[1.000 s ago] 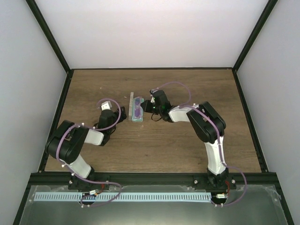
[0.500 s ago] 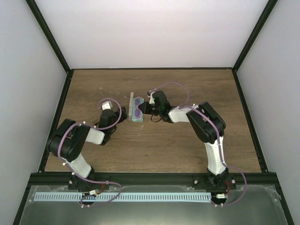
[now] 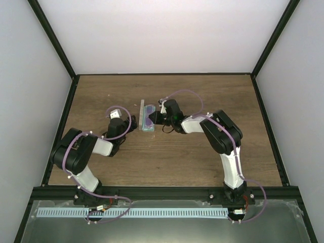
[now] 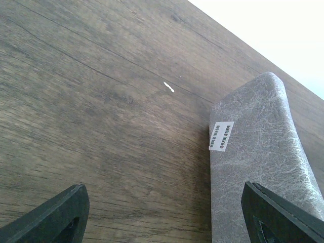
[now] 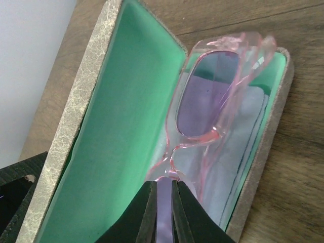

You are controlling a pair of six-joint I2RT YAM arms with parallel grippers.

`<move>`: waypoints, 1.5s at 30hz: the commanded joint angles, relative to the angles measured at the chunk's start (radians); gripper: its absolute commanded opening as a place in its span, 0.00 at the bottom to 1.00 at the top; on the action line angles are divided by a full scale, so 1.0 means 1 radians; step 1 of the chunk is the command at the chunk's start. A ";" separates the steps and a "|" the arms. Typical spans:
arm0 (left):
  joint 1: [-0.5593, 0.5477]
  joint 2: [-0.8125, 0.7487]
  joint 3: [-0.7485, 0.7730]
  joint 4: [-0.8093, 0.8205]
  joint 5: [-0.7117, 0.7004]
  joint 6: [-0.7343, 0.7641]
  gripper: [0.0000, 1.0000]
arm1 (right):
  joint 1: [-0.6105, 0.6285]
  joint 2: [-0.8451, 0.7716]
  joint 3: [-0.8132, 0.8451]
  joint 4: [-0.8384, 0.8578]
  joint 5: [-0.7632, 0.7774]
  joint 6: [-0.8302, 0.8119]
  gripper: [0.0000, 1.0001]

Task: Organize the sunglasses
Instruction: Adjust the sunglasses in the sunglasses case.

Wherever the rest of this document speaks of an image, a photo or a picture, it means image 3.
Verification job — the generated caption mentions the pink sunglasses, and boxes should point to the pink sunglasses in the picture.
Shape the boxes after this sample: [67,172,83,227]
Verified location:
[144,105,155,128]

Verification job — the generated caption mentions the grey glasses case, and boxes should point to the grey glasses case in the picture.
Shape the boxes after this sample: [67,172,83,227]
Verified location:
[138,99,155,132]

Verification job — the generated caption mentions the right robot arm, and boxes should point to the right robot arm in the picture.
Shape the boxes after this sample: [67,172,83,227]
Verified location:
[148,99,247,204]

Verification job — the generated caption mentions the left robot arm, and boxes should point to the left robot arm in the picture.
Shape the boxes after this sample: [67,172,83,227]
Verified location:
[50,115,137,205]

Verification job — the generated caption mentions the clear plastic sheet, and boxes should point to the clear plastic sheet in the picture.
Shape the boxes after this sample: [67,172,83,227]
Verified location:
[22,200,310,242]

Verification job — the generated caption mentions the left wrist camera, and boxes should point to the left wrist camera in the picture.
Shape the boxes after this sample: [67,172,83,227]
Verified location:
[109,109,122,119]

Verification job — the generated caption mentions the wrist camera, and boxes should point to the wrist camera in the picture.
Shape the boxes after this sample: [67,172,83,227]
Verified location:
[158,99,167,114]
[109,109,122,119]

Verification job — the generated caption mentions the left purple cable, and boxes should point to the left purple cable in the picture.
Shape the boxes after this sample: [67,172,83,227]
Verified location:
[62,105,134,203]

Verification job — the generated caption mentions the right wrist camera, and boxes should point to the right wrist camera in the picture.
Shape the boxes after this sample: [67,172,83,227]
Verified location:
[158,99,167,114]

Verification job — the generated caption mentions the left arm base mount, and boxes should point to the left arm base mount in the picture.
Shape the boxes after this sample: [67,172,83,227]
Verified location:
[74,186,119,207]

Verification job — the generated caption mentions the black aluminium frame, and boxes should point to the black aluminium frame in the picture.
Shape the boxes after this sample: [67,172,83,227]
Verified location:
[14,1,318,242]

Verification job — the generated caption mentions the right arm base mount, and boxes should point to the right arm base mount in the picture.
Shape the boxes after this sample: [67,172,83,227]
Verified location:
[208,184,255,207]

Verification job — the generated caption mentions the light blue slotted cable duct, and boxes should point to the light blue slotted cable duct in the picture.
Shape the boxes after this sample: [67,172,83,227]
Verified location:
[36,208,228,219]

